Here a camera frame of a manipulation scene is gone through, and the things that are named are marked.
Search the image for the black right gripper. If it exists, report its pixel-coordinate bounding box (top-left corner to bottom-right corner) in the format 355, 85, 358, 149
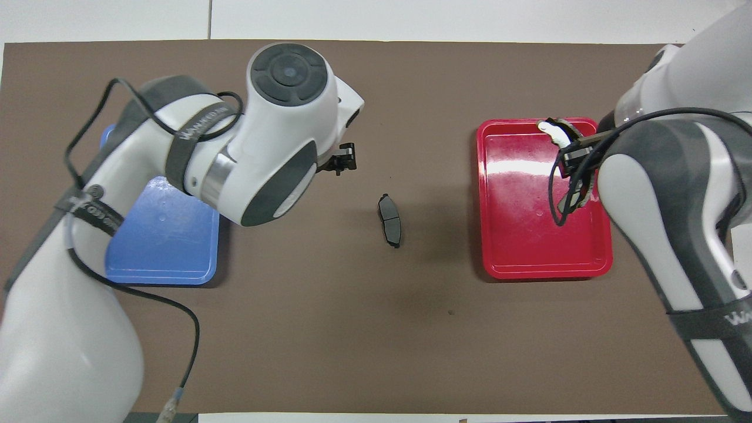
558, 130, 619, 178

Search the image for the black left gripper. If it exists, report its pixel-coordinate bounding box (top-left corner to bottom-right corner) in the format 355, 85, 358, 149
317, 142, 358, 177

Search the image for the curved grey brake shoe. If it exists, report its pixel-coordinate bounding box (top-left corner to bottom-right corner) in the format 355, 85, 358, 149
538, 117, 599, 216

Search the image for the dark brake pad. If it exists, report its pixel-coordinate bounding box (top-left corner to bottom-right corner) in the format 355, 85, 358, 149
377, 193, 402, 249

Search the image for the red plastic tray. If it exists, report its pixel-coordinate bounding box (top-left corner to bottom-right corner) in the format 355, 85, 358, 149
475, 117, 614, 281

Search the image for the brown table mat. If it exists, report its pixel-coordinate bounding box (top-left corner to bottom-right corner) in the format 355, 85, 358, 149
0, 39, 727, 415

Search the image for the blue plastic tray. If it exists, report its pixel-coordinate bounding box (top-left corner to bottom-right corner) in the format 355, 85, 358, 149
99, 123, 221, 287

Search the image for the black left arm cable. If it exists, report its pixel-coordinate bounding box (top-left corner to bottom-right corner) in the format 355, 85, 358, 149
63, 78, 245, 423

